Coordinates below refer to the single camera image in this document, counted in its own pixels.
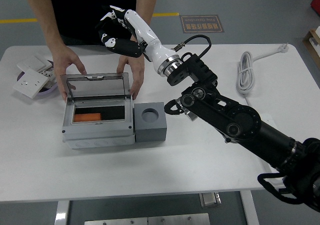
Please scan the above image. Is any grey cube with round hole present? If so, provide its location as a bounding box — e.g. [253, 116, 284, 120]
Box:
[134, 101, 168, 143]

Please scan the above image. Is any person's left hand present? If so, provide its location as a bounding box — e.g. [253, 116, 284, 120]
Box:
[116, 54, 146, 101]

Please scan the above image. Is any white multi-hole socket panel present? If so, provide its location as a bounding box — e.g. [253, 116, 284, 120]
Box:
[37, 68, 56, 88]

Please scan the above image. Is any white wall switch panel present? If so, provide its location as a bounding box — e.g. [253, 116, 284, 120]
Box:
[16, 52, 53, 73]

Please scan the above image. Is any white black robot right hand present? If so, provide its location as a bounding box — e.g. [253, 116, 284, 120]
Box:
[94, 5, 180, 75]

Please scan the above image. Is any grey metal base plate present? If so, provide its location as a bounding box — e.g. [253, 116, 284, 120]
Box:
[84, 212, 211, 225]

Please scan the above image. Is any white power strip with cord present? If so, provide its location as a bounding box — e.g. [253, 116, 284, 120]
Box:
[236, 42, 290, 188]

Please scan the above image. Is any white wall socket panel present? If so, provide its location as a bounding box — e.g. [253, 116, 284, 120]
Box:
[12, 68, 50, 100]

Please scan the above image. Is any wooden crate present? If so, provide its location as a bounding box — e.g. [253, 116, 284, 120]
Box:
[302, 26, 320, 70]

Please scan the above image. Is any purple oval tray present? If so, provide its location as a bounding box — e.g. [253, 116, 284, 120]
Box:
[16, 71, 58, 99]

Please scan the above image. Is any orange cylinder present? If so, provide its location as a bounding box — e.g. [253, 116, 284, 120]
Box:
[73, 112, 103, 123]

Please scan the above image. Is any person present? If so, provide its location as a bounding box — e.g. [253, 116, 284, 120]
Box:
[47, 0, 151, 47]

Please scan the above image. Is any grey electrical box clear lid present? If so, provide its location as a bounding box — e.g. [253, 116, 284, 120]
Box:
[60, 72, 137, 150]

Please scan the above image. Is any brown floor sign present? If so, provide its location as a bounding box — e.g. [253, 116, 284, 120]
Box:
[180, 14, 225, 34]

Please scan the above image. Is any person's right hand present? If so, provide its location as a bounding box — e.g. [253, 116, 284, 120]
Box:
[52, 46, 88, 101]

